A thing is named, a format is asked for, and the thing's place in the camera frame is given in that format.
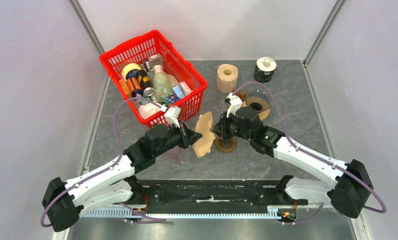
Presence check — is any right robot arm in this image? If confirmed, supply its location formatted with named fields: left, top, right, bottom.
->
left=211, top=107, right=374, bottom=219

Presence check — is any yellow tape roll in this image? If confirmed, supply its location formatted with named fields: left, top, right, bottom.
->
left=121, top=63, right=142, bottom=80

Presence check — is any brown paper coffee filter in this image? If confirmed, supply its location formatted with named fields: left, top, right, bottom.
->
left=195, top=111, right=215, bottom=140

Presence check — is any dark wooden ring holder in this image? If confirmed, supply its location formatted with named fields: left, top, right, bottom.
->
left=214, top=137, right=237, bottom=153

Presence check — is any black orange can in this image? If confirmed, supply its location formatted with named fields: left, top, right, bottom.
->
left=125, top=69, right=155, bottom=97

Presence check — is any beige paper towel roll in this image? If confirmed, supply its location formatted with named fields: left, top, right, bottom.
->
left=216, top=63, right=239, bottom=94

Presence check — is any green bottle pink cap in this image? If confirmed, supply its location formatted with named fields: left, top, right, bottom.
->
left=152, top=64, right=173, bottom=102

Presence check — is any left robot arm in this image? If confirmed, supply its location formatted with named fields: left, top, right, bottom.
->
left=40, top=122, right=203, bottom=232

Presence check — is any black wrapped paper roll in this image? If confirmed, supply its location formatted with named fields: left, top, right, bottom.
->
left=253, top=56, right=277, bottom=83

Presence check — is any dark glass fluted dripper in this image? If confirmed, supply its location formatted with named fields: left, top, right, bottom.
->
left=245, top=90, right=271, bottom=113

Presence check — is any clear pink plastic cone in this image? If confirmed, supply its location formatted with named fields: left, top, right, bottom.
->
left=167, top=147, right=186, bottom=164

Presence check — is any blue small box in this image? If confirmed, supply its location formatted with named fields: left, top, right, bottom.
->
left=161, top=94, right=180, bottom=106

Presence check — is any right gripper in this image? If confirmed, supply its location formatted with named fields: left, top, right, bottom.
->
left=210, top=110, right=253, bottom=142

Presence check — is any red plastic basket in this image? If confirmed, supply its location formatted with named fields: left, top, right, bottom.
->
left=99, top=30, right=207, bottom=128

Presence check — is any light wooden ring holder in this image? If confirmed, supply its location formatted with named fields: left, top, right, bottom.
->
left=242, top=101, right=270, bottom=121

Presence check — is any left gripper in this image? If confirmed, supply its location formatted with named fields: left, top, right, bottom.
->
left=154, top=120, right=202, bottom=158

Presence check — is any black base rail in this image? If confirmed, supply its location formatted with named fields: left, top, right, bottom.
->
left=125, top=179, right=309, bottom=214

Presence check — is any pink cloth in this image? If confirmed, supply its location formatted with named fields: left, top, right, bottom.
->
left=137, top=102, right=167, bottom=119

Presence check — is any amber glass carafe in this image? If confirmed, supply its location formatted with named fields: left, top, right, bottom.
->
left=232, top=87, right=247, bottom=102

